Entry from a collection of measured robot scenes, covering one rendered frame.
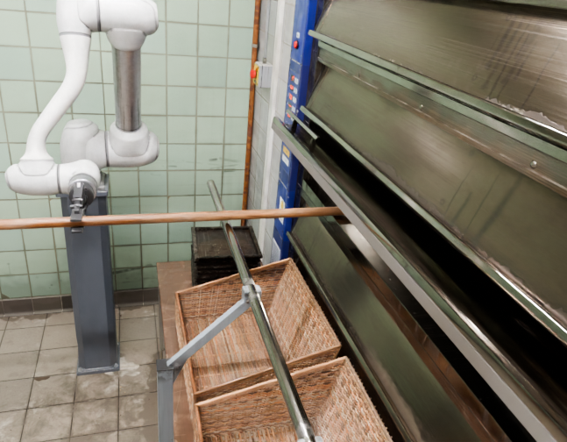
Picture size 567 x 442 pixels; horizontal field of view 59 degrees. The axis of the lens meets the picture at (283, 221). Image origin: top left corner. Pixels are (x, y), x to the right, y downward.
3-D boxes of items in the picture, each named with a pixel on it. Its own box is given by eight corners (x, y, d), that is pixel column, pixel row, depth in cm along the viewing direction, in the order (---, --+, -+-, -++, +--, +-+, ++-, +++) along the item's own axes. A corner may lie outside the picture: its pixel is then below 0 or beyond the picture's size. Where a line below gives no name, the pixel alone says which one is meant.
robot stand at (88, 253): (79, 348, 268) (60, 174, 224) (119, 344, 274) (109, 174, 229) (76, 376, 251) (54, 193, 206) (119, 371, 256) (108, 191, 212)
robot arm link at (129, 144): (106, 150, 225) (157, 149, 232) (108, 175, 215) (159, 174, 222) (94, -21, 168) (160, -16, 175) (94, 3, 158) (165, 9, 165)
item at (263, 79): (267, 83, 243) (269, 61, 238) (272, 88, 234) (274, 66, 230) (252, 82, 240) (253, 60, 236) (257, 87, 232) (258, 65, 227)
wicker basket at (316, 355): (286, 310, 220) (292, 255, 208) (333, 408, 172) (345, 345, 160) (173, 321, 205) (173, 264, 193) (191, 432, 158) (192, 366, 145)
